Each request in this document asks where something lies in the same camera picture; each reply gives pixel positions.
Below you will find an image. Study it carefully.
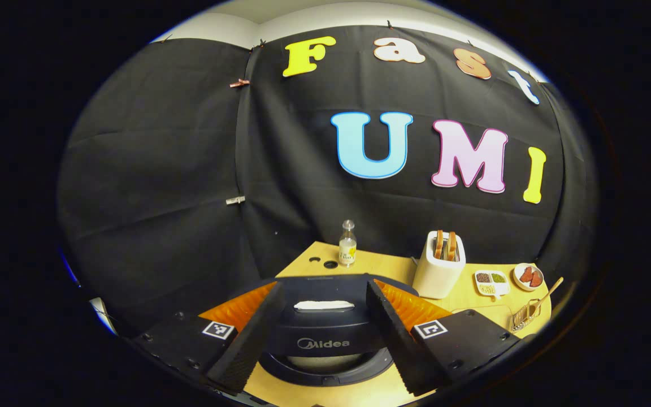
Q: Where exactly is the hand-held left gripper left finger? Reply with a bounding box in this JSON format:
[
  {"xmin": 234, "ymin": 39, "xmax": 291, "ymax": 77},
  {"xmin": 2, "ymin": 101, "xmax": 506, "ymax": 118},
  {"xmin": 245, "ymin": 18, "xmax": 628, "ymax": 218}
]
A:
[{"xmin": 133, "ymin": 281, "xmax": 285, "ymax": 395}]

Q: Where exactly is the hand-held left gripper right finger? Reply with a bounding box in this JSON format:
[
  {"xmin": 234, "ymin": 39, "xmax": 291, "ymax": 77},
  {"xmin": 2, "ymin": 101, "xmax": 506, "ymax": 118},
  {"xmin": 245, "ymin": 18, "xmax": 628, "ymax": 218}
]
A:
[{"xmin": 366, "ymin": 279, "xmax": 521, "ymax": 396}]

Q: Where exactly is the dark blue rice cooker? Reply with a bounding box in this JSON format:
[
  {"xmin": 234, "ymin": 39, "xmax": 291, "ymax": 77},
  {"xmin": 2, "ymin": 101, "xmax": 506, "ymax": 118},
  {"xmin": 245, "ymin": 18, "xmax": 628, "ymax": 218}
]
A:
[{"xmin": 229, "ymin": 273, "xmax": 419, "ymax": 388}]

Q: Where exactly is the metal wire chopstick holder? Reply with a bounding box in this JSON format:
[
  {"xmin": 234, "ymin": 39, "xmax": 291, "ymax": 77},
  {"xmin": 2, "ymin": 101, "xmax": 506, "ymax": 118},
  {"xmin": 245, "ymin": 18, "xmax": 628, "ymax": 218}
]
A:
[{"xmin": 511, "ymin": 298, "xmax": 542, "ymax": 331}]

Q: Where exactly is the wooden spoon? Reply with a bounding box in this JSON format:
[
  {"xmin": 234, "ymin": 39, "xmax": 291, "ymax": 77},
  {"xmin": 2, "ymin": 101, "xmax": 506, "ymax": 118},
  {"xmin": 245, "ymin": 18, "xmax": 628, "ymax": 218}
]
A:
[{"xmin": 529, "ymin": 277, "xmax": 564, "ymax": 317}]

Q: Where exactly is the white toaster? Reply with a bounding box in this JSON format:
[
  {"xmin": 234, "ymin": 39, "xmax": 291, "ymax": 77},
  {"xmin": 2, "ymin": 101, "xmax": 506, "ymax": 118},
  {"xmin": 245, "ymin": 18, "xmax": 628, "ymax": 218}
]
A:
[{"xmin": 413, "ymin": 230, "xmax": 466, "ymax": 299}]

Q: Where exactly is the small glass bottle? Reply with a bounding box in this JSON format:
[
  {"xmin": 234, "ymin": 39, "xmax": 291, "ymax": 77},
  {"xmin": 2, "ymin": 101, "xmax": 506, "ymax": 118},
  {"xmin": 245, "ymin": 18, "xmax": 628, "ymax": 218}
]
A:
[{"xmin": 338, "ymin": 219, "xmax": 357, "ymax": 267}]

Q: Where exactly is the white divided dish of beans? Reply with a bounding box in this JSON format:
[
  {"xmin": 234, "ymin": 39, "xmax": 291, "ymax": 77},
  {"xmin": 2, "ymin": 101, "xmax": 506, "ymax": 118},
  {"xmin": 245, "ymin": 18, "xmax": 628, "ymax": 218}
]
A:
[{"xmin": 474, "ymin": 270, "xmax": 511, "ymax": 298}]

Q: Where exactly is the white round plate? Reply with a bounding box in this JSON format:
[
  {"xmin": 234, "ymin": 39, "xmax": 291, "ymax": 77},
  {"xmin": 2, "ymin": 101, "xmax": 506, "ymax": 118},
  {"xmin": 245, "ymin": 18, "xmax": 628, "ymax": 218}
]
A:
[{"xmin": 513, "ymin": 263, "xmax": 545, "ymax": 292}]

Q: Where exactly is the black backdrop cloth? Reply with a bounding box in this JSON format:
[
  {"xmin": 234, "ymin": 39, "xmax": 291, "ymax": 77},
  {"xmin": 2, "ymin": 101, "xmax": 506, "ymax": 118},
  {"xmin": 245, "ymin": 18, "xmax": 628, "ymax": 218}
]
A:
[{"xmin": 57, "ymin": 25, "xmax": 597, "ymax": 334}]

